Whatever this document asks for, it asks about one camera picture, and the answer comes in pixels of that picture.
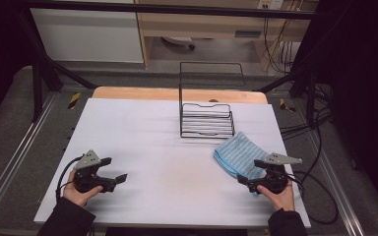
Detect white table cover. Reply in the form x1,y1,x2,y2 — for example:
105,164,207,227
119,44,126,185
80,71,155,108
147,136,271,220
33,97,312,230

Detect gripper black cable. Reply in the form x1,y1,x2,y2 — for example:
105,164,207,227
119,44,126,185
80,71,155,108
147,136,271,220
286,170,340,226
55,154,85,203

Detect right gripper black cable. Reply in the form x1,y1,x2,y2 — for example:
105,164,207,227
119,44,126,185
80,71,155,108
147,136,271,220
286,170,340,226

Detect black metal frame strut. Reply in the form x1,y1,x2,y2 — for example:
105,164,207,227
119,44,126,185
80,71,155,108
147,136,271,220
257,62,330,130
13,6,98,123

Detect black floor cables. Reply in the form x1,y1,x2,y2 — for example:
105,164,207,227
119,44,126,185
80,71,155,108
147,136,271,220
280,82,335,185

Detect black wire rack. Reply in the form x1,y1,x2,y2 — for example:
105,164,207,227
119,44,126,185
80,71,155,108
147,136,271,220
178,61,247,140

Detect white cabinet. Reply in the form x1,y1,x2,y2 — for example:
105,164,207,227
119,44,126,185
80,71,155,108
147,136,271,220
30,8,145,64

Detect yellow black tape strip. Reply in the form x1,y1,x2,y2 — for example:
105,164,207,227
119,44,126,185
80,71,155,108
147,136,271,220
279,97,297,113
67,91,82,111

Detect black metal crossbar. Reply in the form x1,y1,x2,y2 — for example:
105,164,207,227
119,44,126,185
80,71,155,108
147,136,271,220
19,0,336,20

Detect white power socket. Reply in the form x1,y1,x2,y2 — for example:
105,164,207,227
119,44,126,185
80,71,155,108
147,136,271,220
257,0,285,11

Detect aluminium floor rail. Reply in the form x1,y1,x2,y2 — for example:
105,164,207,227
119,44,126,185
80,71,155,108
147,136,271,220
303,131,366,236
0,92,59,228

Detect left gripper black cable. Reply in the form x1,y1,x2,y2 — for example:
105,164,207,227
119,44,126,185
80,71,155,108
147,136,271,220
55,154,85,203

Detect hanging black cables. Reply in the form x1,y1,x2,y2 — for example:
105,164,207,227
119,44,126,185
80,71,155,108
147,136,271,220
262,9,297,74

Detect light wooden desk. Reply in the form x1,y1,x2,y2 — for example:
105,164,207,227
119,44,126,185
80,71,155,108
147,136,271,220
134,0,319,72

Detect person's right hand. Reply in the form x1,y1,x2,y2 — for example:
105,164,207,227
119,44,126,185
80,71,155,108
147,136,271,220
256,181,296,212

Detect blue striped towel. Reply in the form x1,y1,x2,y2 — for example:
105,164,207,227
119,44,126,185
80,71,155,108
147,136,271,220
214,131,271,198

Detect person's left hand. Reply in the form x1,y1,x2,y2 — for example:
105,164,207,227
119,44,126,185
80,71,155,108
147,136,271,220
62,170,104,207

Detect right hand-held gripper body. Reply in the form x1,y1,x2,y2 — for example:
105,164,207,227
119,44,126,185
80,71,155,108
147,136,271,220
259,152,303,195

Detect office chair base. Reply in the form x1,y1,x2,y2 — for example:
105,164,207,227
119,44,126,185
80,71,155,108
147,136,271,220
160,35,197,51

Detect black curtain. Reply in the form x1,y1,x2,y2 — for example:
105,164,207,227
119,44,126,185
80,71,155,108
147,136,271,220
303,0,378,214
0,0,35,134

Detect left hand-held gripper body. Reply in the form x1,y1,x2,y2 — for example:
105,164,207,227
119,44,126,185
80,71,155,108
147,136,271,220
73,149,105,194

